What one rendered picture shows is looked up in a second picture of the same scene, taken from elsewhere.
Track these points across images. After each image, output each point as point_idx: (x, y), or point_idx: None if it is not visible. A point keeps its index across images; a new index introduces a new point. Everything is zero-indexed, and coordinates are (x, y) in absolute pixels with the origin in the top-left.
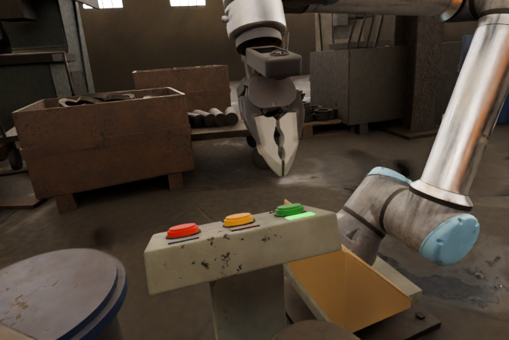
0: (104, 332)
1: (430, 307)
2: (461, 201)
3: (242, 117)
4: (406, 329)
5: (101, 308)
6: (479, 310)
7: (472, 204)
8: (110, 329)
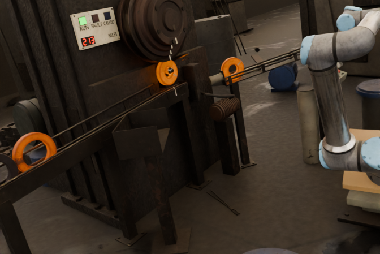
0: (369, 100)
1: (350, 228)
2: (324, 137)
3: None
4: (346, 206)
5: (365, 91)
6: (328, 240)
7: (322, 143)
8: (372, 103)
